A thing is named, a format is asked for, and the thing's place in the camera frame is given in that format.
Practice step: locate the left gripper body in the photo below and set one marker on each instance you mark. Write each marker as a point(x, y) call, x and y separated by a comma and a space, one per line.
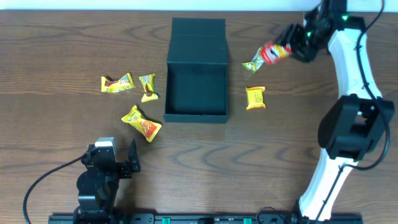
point(124, 172)

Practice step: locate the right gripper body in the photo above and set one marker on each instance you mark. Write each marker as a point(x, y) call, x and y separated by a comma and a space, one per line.
point(303, 42)

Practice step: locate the yellow orange snack packet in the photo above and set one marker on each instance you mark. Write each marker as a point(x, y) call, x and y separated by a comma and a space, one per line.
point(136, 119)

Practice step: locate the red Pringles can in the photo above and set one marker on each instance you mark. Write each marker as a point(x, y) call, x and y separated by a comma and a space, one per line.
point(272, 53)

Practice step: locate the green yellow snack packet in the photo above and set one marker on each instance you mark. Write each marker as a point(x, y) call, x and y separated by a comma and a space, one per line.
point(257, 61)

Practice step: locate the yellow square snack packet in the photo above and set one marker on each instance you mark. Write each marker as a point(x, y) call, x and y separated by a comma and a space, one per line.
point(255, 97)

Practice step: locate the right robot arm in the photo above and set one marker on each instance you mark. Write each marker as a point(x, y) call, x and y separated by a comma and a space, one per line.
point(355, 123)

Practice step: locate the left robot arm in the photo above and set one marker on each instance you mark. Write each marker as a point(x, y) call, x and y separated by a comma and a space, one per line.
point(98, 185)

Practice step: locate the yellow chocolate snack packet left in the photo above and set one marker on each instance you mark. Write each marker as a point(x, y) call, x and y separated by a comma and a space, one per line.
point(114, 86)

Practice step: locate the yellow chocolate snack packet upright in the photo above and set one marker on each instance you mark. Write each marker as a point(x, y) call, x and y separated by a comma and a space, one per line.
point(148, 84)

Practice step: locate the dark green open box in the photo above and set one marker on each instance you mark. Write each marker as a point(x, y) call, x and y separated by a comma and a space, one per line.
point(197, 72)

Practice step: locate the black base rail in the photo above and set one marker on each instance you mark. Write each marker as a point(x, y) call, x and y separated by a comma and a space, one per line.
point(148, 218)

